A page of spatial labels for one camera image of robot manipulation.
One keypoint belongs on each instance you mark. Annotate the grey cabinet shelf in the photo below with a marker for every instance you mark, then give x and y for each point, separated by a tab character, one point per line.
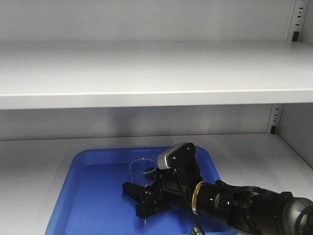
87	75

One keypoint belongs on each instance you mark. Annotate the clear glass beaker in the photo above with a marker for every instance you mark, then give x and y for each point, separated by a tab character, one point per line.
142	171

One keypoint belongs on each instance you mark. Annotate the blue plastic tray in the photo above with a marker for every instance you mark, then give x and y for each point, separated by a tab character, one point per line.
91	201

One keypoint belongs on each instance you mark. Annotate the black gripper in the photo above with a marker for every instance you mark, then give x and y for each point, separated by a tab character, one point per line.
174	185

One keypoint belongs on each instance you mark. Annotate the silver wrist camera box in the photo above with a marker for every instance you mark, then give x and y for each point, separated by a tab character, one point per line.
164	159

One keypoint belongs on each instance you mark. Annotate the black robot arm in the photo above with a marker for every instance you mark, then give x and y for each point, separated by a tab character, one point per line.
247	209

